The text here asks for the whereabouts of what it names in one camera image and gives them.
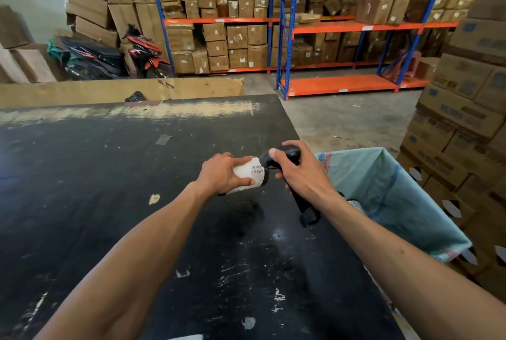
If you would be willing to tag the person's right hand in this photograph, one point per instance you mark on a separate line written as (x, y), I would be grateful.
(308, 181)

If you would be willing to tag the person's left hand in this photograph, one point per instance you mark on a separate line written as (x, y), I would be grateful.
(215, 173)

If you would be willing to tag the person's right thumb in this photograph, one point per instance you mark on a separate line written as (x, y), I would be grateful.
(278, 160)

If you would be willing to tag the person's left thumb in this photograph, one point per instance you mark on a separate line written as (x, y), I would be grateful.
(244, 182)

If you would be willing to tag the white labelled parcel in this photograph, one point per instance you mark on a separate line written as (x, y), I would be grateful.
(253, 173)

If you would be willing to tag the black barcode scanner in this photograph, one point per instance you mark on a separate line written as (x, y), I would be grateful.
(302, 205)

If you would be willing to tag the person's left forearm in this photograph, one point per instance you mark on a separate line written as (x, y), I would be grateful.
(134, 256)

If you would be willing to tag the person's right forearm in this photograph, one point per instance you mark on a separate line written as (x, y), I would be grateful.
(403, 268)

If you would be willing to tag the blue orange shelf rack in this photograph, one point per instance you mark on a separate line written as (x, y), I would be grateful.
(221, 20)
(336, 84)

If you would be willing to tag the teal woven sack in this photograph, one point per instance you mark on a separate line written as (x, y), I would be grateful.
(379, 193)

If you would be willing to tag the brown boxes with white labels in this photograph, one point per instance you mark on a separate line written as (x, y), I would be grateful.
(237, 35)

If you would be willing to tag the black shoe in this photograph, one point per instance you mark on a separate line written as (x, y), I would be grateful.
(135, 97)

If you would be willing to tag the red plastic stool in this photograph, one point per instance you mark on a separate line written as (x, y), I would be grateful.
(405, 67)

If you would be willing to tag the red black motorcycle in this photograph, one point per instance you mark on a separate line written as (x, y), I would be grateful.
(138, 57)

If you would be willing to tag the long cardboard sheet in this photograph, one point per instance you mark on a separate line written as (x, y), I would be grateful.
(99, 92)

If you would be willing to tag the small brown floor box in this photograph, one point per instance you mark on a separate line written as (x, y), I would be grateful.
(427, 68)

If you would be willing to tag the stack of printed cartons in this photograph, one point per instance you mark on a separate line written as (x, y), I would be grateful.
(462, 114)

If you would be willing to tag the green cloth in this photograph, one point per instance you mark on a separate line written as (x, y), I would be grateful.
(55, 51)

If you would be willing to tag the flattened cardboard pile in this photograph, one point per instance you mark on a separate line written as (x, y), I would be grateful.
(23, 63)

